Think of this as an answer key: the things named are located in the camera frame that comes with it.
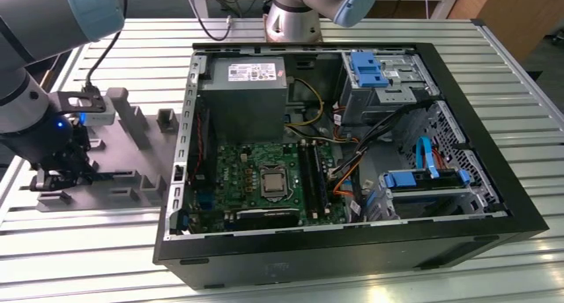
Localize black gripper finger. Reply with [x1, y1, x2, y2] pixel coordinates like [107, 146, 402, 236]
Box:
[28, 167, 84, 192]

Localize black RAM slot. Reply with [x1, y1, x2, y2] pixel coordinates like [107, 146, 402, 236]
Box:
[296, 139, 322, 220]

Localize grey parts rack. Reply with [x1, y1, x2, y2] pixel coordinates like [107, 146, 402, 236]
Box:
[37, 87, 181, 214]

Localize blue board connector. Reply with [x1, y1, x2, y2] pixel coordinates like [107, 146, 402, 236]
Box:
[196, 192, 216, 212]

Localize green motherboard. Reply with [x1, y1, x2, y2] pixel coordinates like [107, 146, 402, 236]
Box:
[187, 141, 352, 234]

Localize grey power supply unit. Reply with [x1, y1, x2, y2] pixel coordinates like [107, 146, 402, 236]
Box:
[200, 55, 291, 143]

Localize black graphics card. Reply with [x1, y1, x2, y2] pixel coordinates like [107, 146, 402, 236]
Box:
[223, 207, 299, 232]

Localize silver CPU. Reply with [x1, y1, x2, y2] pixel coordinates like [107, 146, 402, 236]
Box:
[262, 172, 288, 190]

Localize CPU socket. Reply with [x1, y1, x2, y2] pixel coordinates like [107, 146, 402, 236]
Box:
[256, 164, 295, 202]

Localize black PC case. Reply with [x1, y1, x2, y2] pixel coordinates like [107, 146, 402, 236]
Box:
[151, 42, 550, 290]

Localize blue drive bay latch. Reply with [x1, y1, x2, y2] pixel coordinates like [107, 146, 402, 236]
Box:
[350, 51, 389, 88]

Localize hard disk in blue carrier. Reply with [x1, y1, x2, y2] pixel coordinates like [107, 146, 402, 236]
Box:
[382, 168, 471, 194]

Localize metal drive cage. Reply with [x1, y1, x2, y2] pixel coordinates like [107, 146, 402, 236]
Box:
[339, 51, 441, 125]

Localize metal disk bay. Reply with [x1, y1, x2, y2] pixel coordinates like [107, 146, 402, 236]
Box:
[378, 187, 507, 223]

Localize wooden cabinet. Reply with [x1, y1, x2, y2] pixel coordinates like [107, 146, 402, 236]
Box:
[447, 0, 564, 63]

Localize black chair base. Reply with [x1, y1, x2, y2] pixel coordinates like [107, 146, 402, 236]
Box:
[544, 28, 564, 47]

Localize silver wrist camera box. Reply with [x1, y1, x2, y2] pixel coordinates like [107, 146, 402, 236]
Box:
[60, 90, 117, 127]

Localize black camera cable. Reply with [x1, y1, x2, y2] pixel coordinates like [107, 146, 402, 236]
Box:
[81, 0, 129, 96]

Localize black cable white plug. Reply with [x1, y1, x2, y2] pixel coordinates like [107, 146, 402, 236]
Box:
[181, 0, 241, 42]

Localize orange wires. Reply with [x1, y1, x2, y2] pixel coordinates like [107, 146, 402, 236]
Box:
[332, 170, 354, 197]

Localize yellow wires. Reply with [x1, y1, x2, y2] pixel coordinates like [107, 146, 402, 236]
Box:
[283, 78, 324, 129]

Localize black wire bundle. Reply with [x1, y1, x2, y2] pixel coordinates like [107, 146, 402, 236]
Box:
[328, 103, 435, 180]

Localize blue flat wire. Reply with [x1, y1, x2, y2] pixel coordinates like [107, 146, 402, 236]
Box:
[415, 136, 441, 179]

